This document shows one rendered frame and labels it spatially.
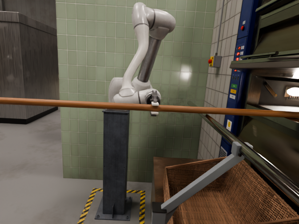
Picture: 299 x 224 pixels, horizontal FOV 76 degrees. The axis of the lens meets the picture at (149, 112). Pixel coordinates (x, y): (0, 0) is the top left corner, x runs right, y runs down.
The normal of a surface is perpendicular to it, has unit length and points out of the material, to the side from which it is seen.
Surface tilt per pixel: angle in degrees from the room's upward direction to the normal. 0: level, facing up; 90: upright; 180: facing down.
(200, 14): 90
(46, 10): 90
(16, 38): 90
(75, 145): 90
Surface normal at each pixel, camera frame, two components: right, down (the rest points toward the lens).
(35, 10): 0.01, 0.22
